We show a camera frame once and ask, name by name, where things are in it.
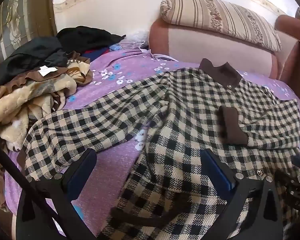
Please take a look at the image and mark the beige black checked coat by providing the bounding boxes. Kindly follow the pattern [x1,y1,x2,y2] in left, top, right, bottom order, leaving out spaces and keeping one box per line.
[17,58,300,240]

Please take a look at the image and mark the striped beige bolster pillow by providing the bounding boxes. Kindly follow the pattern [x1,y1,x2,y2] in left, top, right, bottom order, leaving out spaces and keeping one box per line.
[160,0,282,52]

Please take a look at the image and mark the wooden door with patterned glass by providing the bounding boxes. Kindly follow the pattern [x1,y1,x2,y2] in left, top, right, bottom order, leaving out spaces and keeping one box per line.
[0,0,57,64]

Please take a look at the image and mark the clear plastic bag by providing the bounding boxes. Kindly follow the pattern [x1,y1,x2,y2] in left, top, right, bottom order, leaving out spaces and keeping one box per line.
[110,30,150,53]

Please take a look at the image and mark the blue and red clothing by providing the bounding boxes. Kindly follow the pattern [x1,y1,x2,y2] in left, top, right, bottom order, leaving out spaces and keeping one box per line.
[81,46,111,58]

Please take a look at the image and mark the white paper tag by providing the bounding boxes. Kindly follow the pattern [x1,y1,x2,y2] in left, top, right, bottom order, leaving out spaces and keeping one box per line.
[39,65,58,77]

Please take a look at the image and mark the pink padded headboard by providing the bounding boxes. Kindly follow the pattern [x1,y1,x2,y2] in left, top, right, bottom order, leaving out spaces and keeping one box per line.
[149,14,300,93]

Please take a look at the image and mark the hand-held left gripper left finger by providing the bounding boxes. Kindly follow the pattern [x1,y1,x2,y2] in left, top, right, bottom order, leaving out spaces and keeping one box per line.
[16,148,98,240]

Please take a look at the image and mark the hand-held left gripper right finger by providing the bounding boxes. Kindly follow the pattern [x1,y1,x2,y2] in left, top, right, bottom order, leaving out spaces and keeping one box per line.
[200,149,283,240]

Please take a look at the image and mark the purple floral bedsheet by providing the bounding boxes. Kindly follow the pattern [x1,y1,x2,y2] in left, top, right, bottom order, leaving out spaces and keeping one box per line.
[2,49,300,240]

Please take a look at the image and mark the dark grey jacket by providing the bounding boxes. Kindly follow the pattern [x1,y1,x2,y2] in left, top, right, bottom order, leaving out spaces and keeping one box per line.
[0,37,68,95]

